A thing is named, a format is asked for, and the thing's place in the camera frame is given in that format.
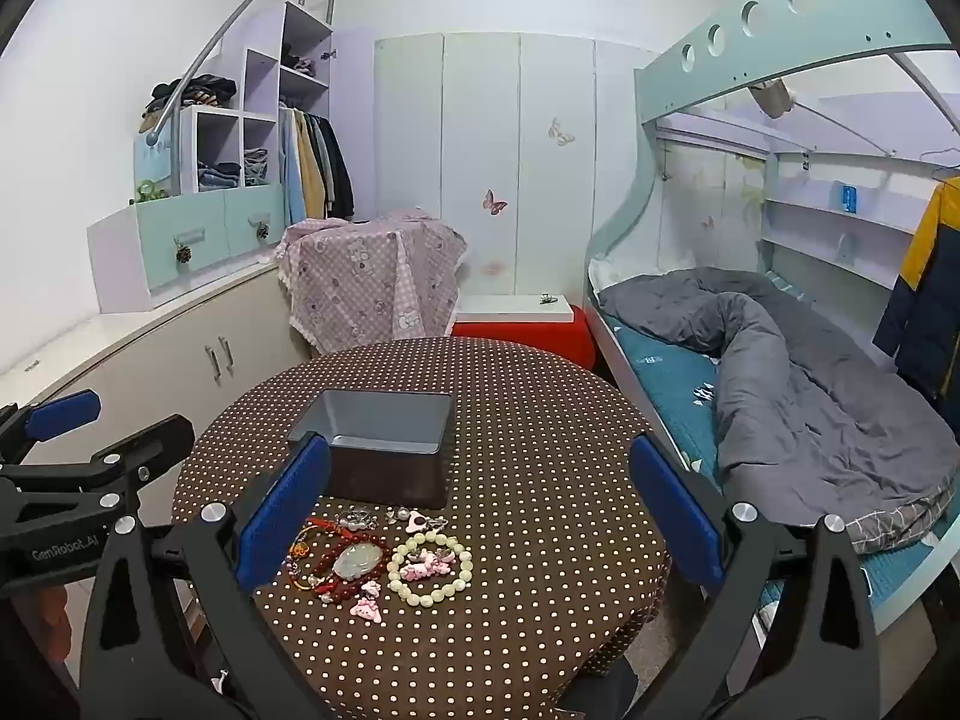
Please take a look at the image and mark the yellow hanging garment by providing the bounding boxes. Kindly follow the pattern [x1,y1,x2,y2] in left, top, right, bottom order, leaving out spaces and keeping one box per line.
[295,109,329,220]

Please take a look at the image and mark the dark red bead bracelet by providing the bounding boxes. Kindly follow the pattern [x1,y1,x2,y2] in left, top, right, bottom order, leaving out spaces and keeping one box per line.
[300,531,392,602]

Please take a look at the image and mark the folded dark clothes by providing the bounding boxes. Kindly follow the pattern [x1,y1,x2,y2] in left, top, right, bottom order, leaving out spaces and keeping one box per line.
[281,40,332,78]

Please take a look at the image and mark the white pillow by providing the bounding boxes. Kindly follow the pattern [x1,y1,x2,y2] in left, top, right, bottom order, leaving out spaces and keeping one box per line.
[588,258,640,295]

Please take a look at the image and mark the large teal drawer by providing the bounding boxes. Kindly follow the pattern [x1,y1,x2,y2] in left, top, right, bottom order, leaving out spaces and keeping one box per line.
[136,193,229,294]

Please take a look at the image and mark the beige hanging bag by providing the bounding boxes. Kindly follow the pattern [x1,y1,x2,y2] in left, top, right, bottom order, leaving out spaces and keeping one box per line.
[748,78,794,121]

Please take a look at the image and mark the grey metal handrail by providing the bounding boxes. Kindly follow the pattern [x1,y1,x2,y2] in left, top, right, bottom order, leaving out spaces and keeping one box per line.
[145,0,343,197]

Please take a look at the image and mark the light blue hanging garment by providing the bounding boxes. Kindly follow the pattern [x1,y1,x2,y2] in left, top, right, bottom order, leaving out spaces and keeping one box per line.
[278,108,308,227]

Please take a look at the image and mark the teal bed sheet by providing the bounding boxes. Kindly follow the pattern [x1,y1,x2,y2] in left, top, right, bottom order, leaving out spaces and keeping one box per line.
[604,311,960,616]

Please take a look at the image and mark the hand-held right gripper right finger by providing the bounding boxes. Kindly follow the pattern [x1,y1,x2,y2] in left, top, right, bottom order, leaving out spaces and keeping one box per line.
[628,433,882,720]

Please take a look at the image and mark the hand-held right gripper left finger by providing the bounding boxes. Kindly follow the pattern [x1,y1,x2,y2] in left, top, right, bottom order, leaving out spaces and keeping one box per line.
[79,431,335,720]

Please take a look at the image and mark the pale green bead bracelet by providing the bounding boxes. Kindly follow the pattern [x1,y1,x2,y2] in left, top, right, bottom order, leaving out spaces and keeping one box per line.
[385,530,474,609]

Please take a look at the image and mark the red cord bracelet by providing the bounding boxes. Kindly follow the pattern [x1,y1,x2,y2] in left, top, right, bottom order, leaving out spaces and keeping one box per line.
[287,517,340,593]

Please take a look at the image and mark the white wardrobe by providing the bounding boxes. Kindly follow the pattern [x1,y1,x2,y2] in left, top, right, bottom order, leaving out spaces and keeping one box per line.
[373,31,662,302]

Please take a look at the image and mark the teal bunk bed frame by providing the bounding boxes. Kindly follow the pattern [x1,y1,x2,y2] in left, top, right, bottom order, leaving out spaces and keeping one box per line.
[583,0,960,638]

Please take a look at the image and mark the red storage box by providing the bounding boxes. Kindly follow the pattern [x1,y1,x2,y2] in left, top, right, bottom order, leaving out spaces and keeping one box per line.
[450,305,598,373]

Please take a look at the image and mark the small teal drawer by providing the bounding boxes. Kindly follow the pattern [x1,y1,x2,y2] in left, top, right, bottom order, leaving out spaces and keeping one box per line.
[223,183,288,260]

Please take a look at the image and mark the silver pearl brooch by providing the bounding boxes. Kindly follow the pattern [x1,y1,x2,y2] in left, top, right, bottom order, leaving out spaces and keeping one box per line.
[385,507,450,536]

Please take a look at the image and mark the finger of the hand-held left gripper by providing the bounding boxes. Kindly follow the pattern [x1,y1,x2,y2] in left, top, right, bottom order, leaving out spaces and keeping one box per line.
[0,414,197,533]
[0,388,103,466]

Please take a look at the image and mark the grey duvet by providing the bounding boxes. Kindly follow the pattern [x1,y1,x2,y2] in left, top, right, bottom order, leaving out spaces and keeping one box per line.
[598,267,960,553]

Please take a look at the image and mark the beige low cabinet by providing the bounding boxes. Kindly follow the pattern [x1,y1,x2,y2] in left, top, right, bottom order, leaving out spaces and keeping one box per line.
[0,259,316,533]

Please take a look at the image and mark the lavender staircase shelf cabinet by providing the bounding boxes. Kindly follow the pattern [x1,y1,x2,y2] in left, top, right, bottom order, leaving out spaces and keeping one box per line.
[86,0,335,315]

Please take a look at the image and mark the person's left hand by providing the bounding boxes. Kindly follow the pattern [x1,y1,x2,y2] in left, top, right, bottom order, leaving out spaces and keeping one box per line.
[34,585,73,665]

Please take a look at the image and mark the brown polka-dot tablecloth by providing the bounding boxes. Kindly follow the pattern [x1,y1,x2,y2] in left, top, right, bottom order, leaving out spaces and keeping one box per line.
[171,337,672,720]

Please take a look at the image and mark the folded jeans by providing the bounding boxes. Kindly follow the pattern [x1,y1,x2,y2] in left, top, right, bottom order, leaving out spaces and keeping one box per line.
[196,148,270,193]

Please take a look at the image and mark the grey metal tin box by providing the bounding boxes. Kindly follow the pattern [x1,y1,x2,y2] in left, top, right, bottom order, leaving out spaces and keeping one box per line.
[287,388,455,511]

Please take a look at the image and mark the yellow and navy jacket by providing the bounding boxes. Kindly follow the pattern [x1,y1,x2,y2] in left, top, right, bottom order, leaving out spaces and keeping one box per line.
[872,175,960,403]

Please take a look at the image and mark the black hanging jacket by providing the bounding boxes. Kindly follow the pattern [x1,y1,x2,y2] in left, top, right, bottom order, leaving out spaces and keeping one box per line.
[315,115,356,221]

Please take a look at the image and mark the pile of dark clothes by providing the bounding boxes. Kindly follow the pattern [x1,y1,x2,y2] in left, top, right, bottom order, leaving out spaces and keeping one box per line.
[141,74,239,119]

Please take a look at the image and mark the pink checked cloth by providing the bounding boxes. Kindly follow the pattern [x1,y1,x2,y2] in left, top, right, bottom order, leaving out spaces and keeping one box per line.
[276,208,467,356]

